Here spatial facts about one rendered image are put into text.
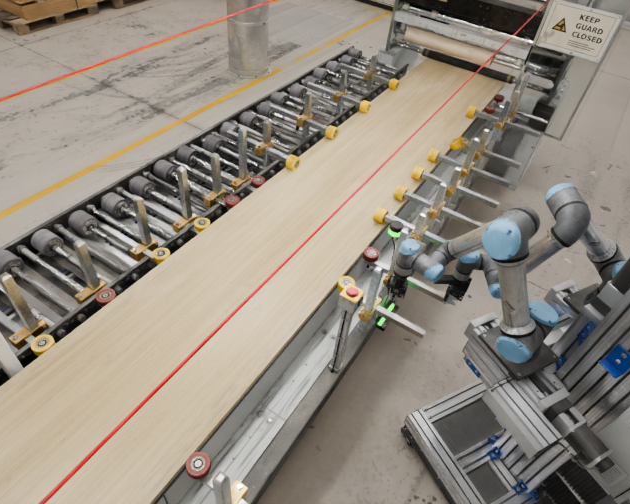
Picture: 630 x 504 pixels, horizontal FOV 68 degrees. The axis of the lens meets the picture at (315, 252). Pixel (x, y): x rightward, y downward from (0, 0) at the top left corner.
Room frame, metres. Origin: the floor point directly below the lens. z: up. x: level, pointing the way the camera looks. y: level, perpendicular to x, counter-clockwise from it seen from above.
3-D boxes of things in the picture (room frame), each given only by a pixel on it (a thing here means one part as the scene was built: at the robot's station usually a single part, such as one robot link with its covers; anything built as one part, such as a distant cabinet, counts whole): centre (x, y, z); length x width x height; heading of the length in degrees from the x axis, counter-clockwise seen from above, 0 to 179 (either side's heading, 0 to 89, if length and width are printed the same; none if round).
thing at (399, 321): (1.37, -0.34, 0.83); 0.43 x 0.03 x 0.04; 63
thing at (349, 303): (1.13, -0.16, 1.18); 0.07 x 0.07 x 0.08; 63
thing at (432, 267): (1.30, -0.46, 1.24); 0.11 x 0.11 x 0.08; 50
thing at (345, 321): (1.13, -0.15, 0.93); 0.05 x 0.04 x 0.45; 153
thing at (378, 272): (1.36, -0.28, 0.89); 0.03 x 0.03 x 0.48; 63
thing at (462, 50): (4.14, -1.11, 1.05); 1.43 x 0.12 x 0.12; 63
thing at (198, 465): (0.57, 0.30, 0.85); 0.08 x 0.08 x 0.11
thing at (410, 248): (1.35, -0.37, 1.24); 0.09 x 0.08 x 0.11; 50
